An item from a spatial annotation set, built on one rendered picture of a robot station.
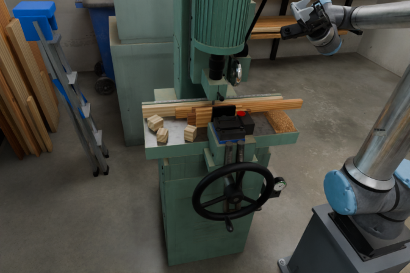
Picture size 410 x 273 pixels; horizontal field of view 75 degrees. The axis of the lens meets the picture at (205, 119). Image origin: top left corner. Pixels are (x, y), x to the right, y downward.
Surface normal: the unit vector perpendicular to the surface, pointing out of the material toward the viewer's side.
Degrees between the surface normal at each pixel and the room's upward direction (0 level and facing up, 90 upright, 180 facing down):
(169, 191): 90
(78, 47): 90
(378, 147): 87
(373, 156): 86
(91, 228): 0
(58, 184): 0
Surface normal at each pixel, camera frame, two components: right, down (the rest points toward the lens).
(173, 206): 0.22, 0.59
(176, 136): 0.06, -0.80
